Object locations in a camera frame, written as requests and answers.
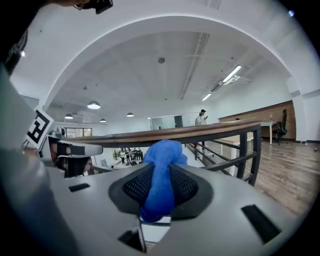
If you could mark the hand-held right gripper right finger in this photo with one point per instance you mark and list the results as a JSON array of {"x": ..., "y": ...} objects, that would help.
[{"x": 225, "y": 225}]

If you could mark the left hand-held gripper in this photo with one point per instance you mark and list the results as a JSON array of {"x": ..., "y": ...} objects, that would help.
[{"x": 37, "y": 130}]

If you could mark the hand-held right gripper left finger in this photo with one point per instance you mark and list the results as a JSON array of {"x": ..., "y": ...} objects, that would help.
[{"x": 95, "y": 212}]

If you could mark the wooden railing with black bars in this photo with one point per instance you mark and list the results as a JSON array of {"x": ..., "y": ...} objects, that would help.
[{"x": 150, "y": 137}]

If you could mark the blue cloth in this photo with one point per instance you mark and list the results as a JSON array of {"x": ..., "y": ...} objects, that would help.
[{"x": 160, "y": 190}]

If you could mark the black railing with wooden handrail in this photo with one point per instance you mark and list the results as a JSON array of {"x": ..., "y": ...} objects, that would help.
[{"x": 243, "y": 155}]

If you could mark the glass entrance doors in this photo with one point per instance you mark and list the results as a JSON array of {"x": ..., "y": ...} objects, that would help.
[{"x": 77, "y": 132}]

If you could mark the dome ceiling lamp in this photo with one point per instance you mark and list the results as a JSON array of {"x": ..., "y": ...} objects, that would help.
[
  {"x": 130, "y": 115},
  {"x": 103, "y": 120},
  {"x": 93, "y": 105},
  {"x": 68, "y": 116}
]

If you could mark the long wooden table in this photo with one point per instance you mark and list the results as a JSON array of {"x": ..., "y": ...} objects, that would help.
[{"x": 232, "y": 140}]

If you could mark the white desk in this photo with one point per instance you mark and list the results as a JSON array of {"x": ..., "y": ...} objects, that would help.
[{"x": 268, "y": 123}]

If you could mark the black office chair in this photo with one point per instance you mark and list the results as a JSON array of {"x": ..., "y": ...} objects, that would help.
[{"x": 282, "y": 125}]

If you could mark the ceiling tube light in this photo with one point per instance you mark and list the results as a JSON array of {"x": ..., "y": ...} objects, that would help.
[
  {"x": 206, "y": 97},
  {"x": 232, "y": 73}
]

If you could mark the person's black shirt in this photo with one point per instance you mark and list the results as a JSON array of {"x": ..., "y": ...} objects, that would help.
[{"x": 12, "y": 50}]

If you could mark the ceiling air conditioner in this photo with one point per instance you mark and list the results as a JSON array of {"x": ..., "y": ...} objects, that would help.
[{"x": 216, "y": 86}]

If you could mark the black head camera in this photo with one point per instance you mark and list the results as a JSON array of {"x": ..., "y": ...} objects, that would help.
[{"x": 100, "y": 5}]

